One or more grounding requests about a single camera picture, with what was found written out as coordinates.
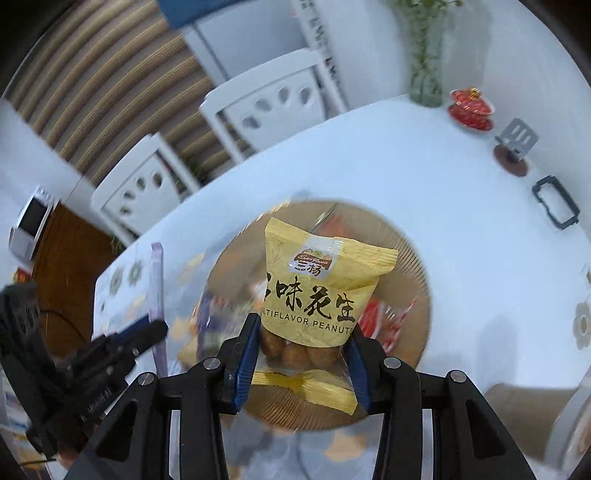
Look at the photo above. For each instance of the black rectangular frame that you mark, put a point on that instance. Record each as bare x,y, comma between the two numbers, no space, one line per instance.
545,207

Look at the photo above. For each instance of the round bamboo tray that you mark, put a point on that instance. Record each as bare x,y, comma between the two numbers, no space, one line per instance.
406,277

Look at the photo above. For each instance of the brown striped curtain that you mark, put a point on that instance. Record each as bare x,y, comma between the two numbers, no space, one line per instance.
115,69

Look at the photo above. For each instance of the scale pattern table mat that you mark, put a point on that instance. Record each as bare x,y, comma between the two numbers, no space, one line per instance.
323,454

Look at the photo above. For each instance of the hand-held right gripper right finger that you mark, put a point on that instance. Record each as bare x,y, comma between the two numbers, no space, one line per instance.
358,369

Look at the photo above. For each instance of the yellow peanut packet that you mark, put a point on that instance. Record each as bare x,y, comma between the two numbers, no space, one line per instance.
314,286

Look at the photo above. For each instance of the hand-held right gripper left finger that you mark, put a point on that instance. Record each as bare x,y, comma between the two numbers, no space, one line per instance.
244,360

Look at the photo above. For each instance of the glass vase with green stems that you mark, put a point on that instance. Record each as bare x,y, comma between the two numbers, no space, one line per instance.
427,78

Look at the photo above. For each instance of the clear red label snack bag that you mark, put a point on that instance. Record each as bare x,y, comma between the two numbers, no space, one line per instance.
383,323

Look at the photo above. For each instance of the blue board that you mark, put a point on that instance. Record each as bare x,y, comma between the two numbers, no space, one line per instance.
221,11

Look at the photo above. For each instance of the white refrigerator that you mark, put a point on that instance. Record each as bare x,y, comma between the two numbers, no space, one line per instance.
221,46

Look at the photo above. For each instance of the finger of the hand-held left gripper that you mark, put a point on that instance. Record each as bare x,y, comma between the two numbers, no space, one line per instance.
106,364
138,333

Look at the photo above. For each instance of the white dining chair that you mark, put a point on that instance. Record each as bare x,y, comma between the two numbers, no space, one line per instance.
138,203
277,74
575,429

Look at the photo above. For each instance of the white microwave oven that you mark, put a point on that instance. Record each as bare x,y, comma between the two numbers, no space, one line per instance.
32,221

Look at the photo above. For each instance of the white printed banner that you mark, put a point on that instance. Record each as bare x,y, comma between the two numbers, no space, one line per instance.
318,27

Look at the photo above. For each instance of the brown wooden cabinet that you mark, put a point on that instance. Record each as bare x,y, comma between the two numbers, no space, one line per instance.
74,277

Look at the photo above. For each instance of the grey metal phone stand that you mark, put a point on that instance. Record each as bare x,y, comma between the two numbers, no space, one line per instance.
517,136

